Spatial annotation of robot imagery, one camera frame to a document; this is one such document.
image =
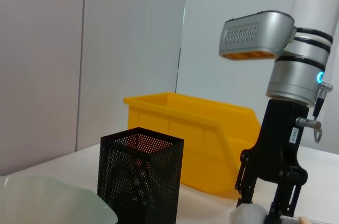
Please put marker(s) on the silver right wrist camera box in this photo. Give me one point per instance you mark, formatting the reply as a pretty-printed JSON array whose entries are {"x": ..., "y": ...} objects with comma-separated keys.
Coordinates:
[{"x": 259, "y": 33}]

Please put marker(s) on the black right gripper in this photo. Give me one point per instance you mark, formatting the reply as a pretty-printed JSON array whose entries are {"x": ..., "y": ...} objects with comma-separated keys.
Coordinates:
[{"x": 280, "y": 142}]

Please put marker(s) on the translucent green glass fruit plate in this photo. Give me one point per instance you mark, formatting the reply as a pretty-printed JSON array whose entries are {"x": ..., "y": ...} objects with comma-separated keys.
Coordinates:
[{"x": 53, "y": 200}]

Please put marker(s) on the grey marker pen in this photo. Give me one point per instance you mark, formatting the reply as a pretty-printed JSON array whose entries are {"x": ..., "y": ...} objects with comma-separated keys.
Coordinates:
[{"x": 288, "y": 220}]

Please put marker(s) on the black mesh pen holder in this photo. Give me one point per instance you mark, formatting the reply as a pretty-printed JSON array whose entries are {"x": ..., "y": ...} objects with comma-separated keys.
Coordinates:
[{"x": 137, "y": 181}]

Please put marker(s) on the small beige cork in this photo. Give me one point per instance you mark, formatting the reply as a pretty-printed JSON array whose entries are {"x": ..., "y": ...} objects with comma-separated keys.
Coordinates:
[{"x": 304, "y": 220}]

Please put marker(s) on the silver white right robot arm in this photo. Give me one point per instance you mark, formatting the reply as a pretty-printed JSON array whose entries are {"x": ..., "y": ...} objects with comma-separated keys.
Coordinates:
[{"x": 302, "y": 70}]

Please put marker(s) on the yellow plastic storage bin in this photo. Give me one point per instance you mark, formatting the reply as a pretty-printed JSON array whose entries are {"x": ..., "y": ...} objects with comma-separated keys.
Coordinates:
[{"x": 201, "y": 142}]

